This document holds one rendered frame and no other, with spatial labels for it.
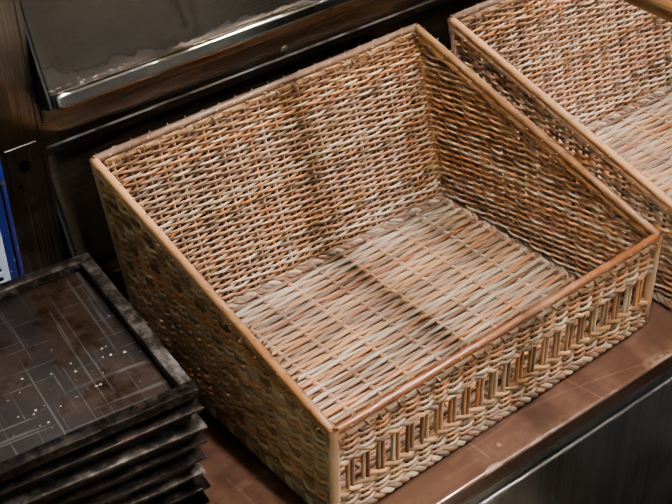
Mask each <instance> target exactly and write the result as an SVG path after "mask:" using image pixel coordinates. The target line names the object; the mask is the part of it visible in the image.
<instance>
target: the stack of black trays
mask: <svg viewBox="0 0 672 504"><path fill-rule="evenodd" d="M198 396H199V389H198V387H197V386H196V385H195V384H194V382H193V381H191V379H190V377H189V376H188V375H187V374H186V373H185V371H184V370H183V369H182V368H181V366H180V365H179V364H178V363H177V361H176V360H175V359H174V358H173V357H172V355H171V354H170V353H169V352H168V350H167V349H166V348H165V347H164V345H163V344H162V343H161V342H160V341H159V339H158V338H157V337H156V336H155V334H154V333H153V332H152V331H151V330H150V328H149V327H148V326H147V325H146V323H145V322H144V321H143V320H142V318H141V317H140V316H139V315H138V314H137V312H136V311H135V310H134V309H133V307H132V306H131V305H130V304H129V303H128V301H127V300H126V299H125V298H124V296H123V295H122V294H121V293H120V291H119V290H118V289H117V288H116V287H115V285H114V284H113V283H112V282H111V280H110V279H109V278H108V277H107V275H106V274H105V273H104V272H103V271H102V269H101V268H100V267H99V266H98V264H97V263H96V262H95V261H94V260H93V258H92V257H91V256H90V255H89V253H88V252H86V253H83V254H81V255H78V256H75V257H72V258H70V259H67V260H64V261H61V262H59V263H56V264H53V265H50V266H48V267H45V268H42V269H39V270H37V271H34V272H31V273H28V274H26V275H23V276H20V277H17V278H15V279H12V280H9V281H7V282H4V283H1V284H0V504H207V503H209V502H210V500H209V499H208V497H207V496H206V494H205V493H204V492H203V490H205V489H208V488H210V487H211V485H210V483H209V482H208V481H207V479H206V478H205V476H204V475H203V474H204V473H205V470H204V469H203V467H202V466H201V464H200V463H199V462H200V461H203V460H205V459H206V458H207V456H206V455H205V453H204V452H203V451H202V449H201V448H200V447H199V446H200V445H202V444H204V443H206V442H207V440H206V439H205V437H204V436H203V435H202V433H201V432H200V431H202V430H205V429H207V425H206V424H205V423H204V421H203V420H202V419H201V417H200V416H199V415H198V413H197V412H200V411H202V410H204V407H203V406H202V405H201V403H200V402H199V401H198V400H197V398H196V397H198Z"/></svg>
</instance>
